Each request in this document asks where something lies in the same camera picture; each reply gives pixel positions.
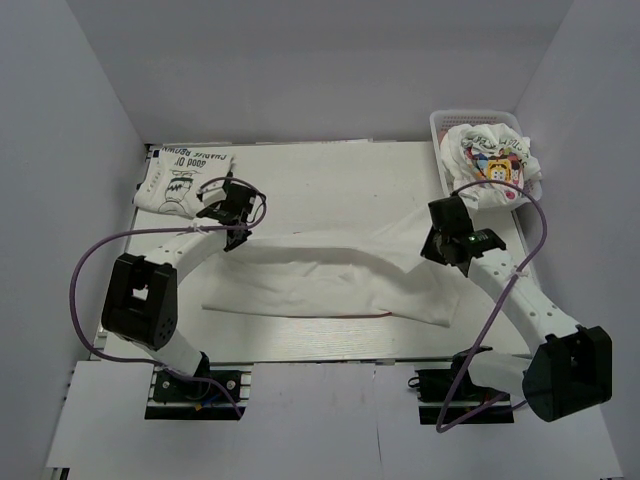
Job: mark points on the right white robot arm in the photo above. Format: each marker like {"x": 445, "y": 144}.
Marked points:
{"x": 569, "y": 366}

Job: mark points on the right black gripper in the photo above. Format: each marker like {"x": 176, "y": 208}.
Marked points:
{"x": 428, "y": 250}

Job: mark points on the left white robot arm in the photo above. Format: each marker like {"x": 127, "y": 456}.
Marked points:
{"x": 141, "y": 304}

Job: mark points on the folded Charlie Brown t-shirt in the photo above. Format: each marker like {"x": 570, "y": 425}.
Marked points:
{"x": 175, "y": 174}

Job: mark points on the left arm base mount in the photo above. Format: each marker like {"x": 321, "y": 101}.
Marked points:
{"x": 173, "y": 399}

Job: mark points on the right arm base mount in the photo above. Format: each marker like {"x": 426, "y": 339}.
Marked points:
{"x": 431, "y": 386}

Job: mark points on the white t-shirt colourful cartoon print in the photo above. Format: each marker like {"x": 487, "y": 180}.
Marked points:
{"x": 492, "y": 165}

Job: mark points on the white plastic basket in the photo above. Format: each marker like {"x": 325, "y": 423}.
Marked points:
{"x": 442, "y": 120}

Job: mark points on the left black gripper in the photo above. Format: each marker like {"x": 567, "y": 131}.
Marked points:
{"x": 233, "y": 245}

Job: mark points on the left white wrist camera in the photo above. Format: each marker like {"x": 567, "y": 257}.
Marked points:
{"x": 210, "y": 196}

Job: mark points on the white t-shirt red print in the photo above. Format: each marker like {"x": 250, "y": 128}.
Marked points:
{"x": 335, "y": 274}

